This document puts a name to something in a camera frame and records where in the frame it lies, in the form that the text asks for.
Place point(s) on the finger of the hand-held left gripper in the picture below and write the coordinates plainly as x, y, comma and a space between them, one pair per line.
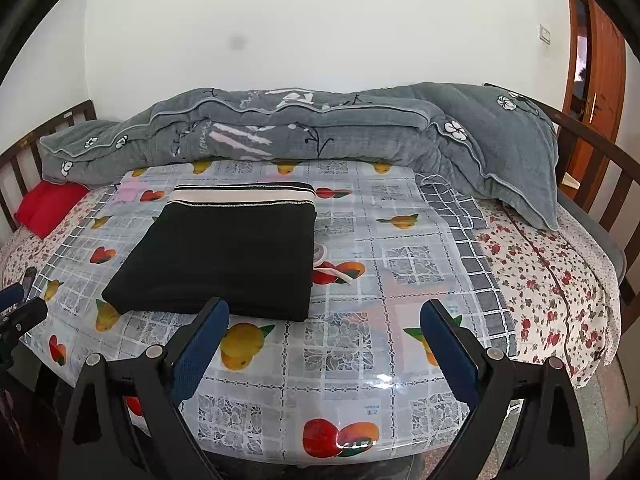
25, 316
11, 296

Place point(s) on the red pillow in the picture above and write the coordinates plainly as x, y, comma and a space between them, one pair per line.
47, 205

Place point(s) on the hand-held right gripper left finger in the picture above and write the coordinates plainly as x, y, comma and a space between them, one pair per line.
200, 350

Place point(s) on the grey mattress pad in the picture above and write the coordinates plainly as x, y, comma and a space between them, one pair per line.
597, 237

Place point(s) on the grey floral pillow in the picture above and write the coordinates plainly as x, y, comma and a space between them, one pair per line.
500, 155

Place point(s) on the white light switch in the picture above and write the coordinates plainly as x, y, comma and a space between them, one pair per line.
545, 33

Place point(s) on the fruit print plastic tablecloth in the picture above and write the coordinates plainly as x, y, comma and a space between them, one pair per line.
380, 270

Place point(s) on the black pants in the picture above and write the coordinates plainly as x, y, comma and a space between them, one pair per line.
225, 250

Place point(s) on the brown wooden bed rail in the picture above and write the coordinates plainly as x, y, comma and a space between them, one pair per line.
610, 180
30, 150

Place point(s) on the brown wooden door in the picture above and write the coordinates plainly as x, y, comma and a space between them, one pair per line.
602, 85

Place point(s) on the red floral bedsheet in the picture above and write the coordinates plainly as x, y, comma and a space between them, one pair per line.
550, 285

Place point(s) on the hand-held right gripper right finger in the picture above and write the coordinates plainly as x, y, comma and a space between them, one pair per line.
450, 355

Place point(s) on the grey floral quilt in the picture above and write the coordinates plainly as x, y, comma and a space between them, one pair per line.
260, 125

